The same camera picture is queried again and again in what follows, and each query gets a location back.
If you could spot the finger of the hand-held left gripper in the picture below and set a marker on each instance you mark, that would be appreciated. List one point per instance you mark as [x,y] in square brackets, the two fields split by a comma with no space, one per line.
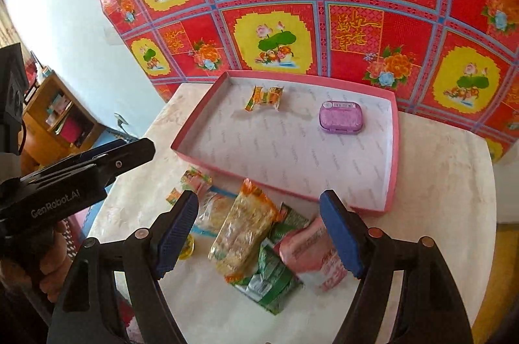
[107,149]
[125,159]

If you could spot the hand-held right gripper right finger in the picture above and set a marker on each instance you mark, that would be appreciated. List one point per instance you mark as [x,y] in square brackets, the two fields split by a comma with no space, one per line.
[340,236]

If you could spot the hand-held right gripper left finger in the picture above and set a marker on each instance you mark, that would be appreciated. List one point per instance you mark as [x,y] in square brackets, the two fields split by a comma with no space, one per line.
[174,236]

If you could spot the yellow snack packet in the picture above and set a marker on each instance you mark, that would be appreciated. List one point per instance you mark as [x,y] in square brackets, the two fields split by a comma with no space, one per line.
[187,250]

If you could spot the pink snack packet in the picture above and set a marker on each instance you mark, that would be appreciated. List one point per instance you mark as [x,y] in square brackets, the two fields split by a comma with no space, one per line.
[308,254]

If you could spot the clear blue-edged cake packet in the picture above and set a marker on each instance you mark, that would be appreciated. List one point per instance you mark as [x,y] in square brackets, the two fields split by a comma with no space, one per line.
[213,212]

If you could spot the green snack packet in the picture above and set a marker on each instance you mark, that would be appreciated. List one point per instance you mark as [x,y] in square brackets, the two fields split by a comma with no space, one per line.
[292,223]
[271,281]

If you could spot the orange green candy packet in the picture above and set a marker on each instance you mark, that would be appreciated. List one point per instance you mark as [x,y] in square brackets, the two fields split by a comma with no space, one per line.
[264,98]
[194,179]

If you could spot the long rice cracker packet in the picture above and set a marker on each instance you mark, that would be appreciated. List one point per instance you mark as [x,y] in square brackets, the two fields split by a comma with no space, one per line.
[243,230]

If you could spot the pink cardboard tray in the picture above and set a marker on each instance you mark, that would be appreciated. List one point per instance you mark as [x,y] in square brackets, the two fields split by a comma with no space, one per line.
[284,149]

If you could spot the person's left hand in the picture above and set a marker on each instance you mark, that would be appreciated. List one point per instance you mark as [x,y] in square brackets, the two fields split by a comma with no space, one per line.
[54,263]

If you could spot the grey metal object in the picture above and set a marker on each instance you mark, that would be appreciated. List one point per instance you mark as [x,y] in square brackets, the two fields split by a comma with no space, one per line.
[120,121]

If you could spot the wooden shelf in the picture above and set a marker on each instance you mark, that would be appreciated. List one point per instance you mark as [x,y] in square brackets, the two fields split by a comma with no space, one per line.
[40,102]

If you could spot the cream floral tablecloth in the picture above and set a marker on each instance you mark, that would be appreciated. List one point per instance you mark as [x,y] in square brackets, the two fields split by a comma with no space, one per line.
[438,185]

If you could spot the purple snack packet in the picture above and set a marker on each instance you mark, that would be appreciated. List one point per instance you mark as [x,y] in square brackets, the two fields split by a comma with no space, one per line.
[338,117]

